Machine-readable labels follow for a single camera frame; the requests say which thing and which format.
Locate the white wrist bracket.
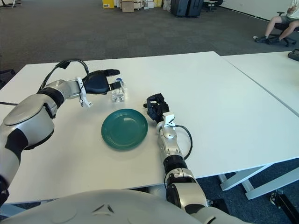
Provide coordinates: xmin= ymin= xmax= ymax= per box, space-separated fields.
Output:
xmin=76 ymin=77 xmax=93 ymax=108
xmin=163 ymin=112 xmax=176 ymax=128

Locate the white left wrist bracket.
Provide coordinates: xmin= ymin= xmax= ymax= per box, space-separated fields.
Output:
xmin=76 ymin=77 xmax=93 ymax=108

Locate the clear water bottle blue cap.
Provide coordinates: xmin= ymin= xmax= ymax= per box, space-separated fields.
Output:
xmin=111 ymin=77 xmax=127 ymax=103

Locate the black device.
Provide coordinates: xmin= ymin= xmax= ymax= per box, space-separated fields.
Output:
xmin=287 ymin=49 xmax=299 ymax=62

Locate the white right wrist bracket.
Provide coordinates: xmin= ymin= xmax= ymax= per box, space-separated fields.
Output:
xmin=163 ymin=112 xmax=176 ymax=128

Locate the green round plate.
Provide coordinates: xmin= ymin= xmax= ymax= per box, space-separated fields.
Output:
xmin=101 ymin=108 xmax=149 ymax=150

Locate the seated person in shorts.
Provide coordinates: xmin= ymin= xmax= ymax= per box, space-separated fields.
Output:
xmin=255 ymin=0 xmax=299 ymax=44

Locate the black office chair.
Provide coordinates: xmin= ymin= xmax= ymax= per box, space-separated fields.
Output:
xmin=0 ymin=69 xmax=16 ymax=89

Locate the dark blue suitcase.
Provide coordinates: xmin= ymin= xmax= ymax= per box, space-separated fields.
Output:
xmin=171 ymin=0 xmax=189 ymax=17

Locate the stack of white boxes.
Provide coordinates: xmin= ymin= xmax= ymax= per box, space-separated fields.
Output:
xmin=134 ymin=0 xmax=163 ymax=10

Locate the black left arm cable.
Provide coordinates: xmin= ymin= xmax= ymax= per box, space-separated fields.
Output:
xmin=0 ymin=59 xmax=91 ymax=105

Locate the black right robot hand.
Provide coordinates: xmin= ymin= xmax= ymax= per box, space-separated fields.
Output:
xmin=143 ymin=92 xmax=170 ymax=122

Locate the black stand with caster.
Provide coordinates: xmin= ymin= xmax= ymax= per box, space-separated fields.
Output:
xmin=270 ymin=189 xmax=299 ymax=224

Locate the white metal floor frame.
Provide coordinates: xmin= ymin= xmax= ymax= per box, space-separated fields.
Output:
xmin=0 ymin=0 xmax=23 ymax=9

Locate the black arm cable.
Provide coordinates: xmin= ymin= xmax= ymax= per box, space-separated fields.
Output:
xmin=174 ymin=125 xmax=193 ymax=161
xmin=0 ymin=59 xmax=91 ymax=105

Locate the white table leg frame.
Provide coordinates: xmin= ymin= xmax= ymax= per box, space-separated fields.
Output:
xmin=0 ymin=198 xmax=58 ymax=217
xmin=218 ymin=160 xmax=299 ymax=200

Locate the brown cardboard box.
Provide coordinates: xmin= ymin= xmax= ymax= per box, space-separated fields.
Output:
xmin=121 ymin=0 xmax=135 ymax=13

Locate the grey robot torso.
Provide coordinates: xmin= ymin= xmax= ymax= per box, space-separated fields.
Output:
xmin=0 ymin=189 xmax=248 ymax=224

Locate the black floor base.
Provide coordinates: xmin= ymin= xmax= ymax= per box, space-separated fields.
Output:
xmin=207 ymin=198 xmax=231 ymax=217

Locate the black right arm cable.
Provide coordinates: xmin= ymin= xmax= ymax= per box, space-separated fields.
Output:
xmin=174 ymin=125 xmax=193 ymax=161

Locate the black suitcase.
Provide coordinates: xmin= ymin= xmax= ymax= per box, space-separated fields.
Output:
xmin=186 ymin=0 xmax=203 ymax=17

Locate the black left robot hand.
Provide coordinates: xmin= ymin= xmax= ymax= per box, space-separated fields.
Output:
xmin=83 ymin=69 xmax=123 ymax=95

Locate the black and red chair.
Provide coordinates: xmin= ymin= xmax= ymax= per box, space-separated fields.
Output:
xmin=202 ymin=0 xmax=224 ymax=12

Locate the black swivel chair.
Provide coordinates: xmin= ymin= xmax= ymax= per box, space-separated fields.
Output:
xmin=266 ymin=11 xmax=297 ymax=47

